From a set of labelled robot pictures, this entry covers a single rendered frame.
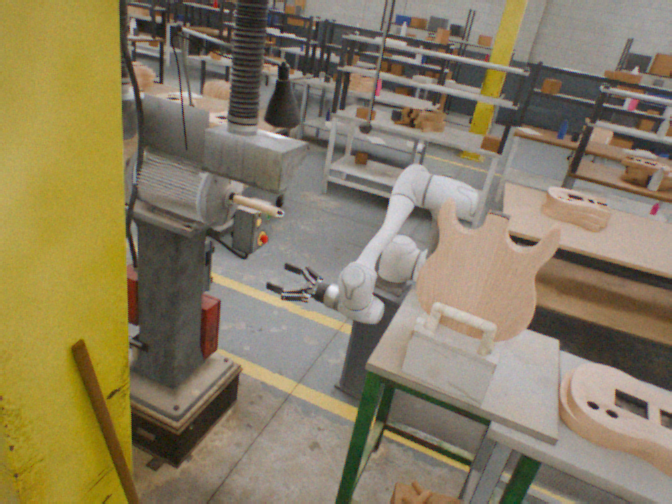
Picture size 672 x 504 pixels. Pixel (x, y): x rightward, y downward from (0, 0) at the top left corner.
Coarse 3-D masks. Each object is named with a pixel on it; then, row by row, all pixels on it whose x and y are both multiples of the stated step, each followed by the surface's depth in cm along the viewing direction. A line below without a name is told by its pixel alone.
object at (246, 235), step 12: (240, 216) 214; (252, 216) 211; (264, 216) 219; (240, 228) 216; (252, 228) 214; (264, 228) 223; (216, 240) 222; (240, 240) 218; (252, 240) 217; (252, 252) 220
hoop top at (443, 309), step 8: (440, 304) 152; (440, 312) 151; (448, 312) 150; (456, 312) 150; (464, 312) 150; (464, 320) 149; (472, 320) 148; (480, 320) 147; (480, 328) 147; (488, 328) 146; (496, 328) 146
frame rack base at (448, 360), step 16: (416, 336) 157; (432, 336) 155; (448, 336) 156; (464, 336) 158; (416, 352) 159; (432, 352) 156; (448, 352) 154; (464, 352) 151; (496, 352) 153; (416, 368) 161; (432, 368) 158; (448, 368) 156; (464, 368) 153; (480, 368) 151; (432, 384) 160; (448, 384) 158; (464, 384) 155; (480, 384) 153; (480, 400) 154
